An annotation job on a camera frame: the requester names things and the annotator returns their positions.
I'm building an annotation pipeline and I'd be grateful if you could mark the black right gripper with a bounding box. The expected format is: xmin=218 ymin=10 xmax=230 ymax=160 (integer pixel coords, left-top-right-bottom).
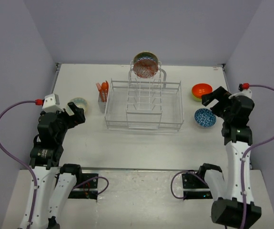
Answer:
xmin=202 ymin=86 xmax=235 ymax=122

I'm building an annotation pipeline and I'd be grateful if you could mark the yellow patterned bowl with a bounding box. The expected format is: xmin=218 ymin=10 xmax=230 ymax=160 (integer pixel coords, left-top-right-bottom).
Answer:
xmin=69 ymin=97 xmax=89 ymax=114

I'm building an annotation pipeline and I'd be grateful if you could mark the lime green bowl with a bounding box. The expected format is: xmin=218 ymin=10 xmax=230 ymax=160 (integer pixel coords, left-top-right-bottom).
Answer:
xmin=192 ymin=94 xmax=202 ymax=102

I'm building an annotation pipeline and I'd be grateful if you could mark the dark blue triangle bowl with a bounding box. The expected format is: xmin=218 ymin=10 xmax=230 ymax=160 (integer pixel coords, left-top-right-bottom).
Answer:
xmin=194 ymin=108 xmax=216 ymax=128

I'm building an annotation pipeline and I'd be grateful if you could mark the orange bowl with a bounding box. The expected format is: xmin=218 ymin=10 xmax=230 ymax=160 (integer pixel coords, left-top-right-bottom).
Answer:
xmin=192 ymin=83 xmax=213 ymax=100

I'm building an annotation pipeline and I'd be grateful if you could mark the red rimmed patterned bowl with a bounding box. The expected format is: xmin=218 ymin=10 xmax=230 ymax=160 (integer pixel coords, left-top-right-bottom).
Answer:
xmin=133 ymin=59 xmax=158 ymax=78

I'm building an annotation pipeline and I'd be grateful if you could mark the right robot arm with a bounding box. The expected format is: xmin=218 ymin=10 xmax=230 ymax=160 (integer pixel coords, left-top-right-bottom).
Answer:
xmin=197 ymin=86 xmax=262 ymax=229

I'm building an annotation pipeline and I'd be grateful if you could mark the white cutlery caddy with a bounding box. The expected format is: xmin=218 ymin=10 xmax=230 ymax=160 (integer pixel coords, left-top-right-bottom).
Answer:
xmin=98 ymin=90 xmax=108 ymax=113

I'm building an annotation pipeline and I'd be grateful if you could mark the orange plastic fork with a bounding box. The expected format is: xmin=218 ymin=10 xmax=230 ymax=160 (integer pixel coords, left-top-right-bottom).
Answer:
xmin=96 ymin=83 xmax=104 ymax=102

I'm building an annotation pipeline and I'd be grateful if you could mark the orange plastic knife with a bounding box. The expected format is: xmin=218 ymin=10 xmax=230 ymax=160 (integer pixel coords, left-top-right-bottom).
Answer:
xmin=105 ymin=81 xmax=109 ymax=101

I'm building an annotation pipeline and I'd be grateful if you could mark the orange plastic spoon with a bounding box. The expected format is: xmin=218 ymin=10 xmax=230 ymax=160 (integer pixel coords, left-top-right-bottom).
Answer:
xmin=101 ymin=82 xmax=106 ymax=102

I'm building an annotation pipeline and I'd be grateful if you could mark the blue zigzag patterned bowl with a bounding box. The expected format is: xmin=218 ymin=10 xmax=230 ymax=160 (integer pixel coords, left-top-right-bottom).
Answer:
xmin=133 ymin=51 xmax=159 ymax=62

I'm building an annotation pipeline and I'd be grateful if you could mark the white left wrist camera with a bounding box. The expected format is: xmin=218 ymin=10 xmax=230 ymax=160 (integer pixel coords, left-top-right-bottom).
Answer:
xmin=42 ymin=94 xmax=64 ymax=113

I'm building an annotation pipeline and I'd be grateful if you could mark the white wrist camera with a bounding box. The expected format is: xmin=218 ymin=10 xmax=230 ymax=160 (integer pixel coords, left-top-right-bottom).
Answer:
xmin=229 ymin=83 xmax=252 ymax=99
xmin=42 ymin=94 xmax=64 ymax=113

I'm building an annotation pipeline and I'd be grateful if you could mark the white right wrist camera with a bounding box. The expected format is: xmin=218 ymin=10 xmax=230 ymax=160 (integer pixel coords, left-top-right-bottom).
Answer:
xmin=229 ymin=83 xmax=252 ymax=99

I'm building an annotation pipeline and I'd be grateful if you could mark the white wire dish rack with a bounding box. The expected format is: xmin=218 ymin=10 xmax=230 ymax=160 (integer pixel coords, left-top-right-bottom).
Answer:
xmin=104 ymin=65 xmax=184 ymax=131

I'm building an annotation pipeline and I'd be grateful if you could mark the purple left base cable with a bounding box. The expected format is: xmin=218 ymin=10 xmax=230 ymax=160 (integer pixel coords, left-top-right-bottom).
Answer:
xmin=73 ymin=177 xmax=110 ymax=194

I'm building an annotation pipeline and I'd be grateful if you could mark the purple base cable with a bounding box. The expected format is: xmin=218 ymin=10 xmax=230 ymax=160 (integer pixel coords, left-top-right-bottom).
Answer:
xmin=73 ymin=177 xmax=110 ymax=194
xmin=170 ymin=170 xmax=199 ymax=200

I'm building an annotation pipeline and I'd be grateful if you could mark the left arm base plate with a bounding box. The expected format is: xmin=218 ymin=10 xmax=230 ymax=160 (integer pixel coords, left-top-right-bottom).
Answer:
xmin=68 ymin=173 xmax=99 ymax=200

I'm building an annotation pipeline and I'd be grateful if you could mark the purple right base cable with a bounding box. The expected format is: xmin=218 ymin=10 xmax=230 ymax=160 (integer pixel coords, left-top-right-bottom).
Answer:
xmin=170 ymin=170 xmax=199 ymax=200

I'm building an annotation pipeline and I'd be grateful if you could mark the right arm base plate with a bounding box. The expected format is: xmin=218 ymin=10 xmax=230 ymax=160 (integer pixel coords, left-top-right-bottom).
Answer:
xmin=182 ymin=173 xmax=213 ymax=200

